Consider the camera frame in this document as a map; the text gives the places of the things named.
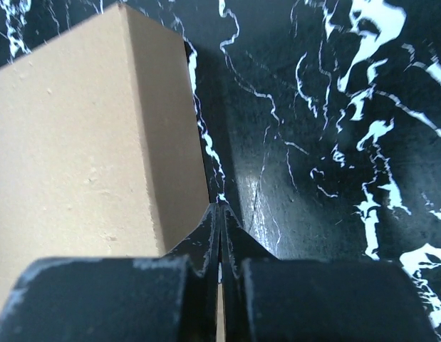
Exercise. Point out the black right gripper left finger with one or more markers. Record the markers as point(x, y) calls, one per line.
point(169, 298)

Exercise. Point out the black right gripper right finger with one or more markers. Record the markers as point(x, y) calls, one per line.
point(269, 299)

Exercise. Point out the brown cardboard box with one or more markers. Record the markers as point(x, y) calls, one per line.
point(99, 146)

